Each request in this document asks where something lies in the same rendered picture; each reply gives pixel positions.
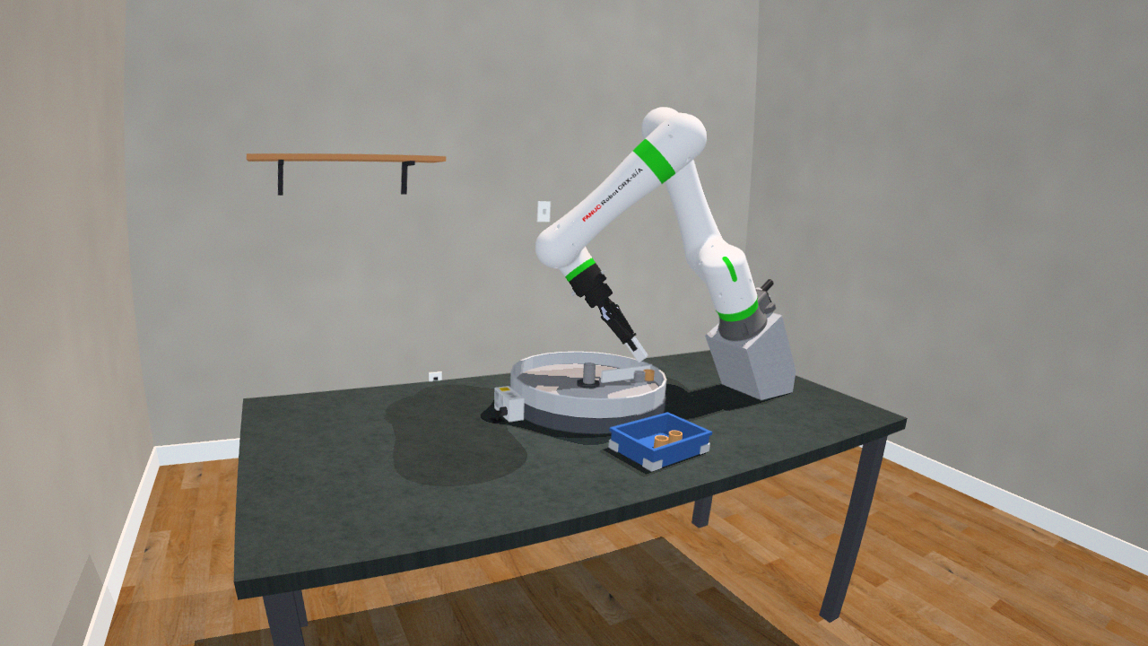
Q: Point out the blue plastic crate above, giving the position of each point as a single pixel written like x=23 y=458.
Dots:
x=635 y=440

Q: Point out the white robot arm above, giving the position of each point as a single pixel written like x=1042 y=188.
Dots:
x=666 y=155

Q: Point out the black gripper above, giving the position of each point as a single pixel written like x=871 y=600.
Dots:
x=616 y=321

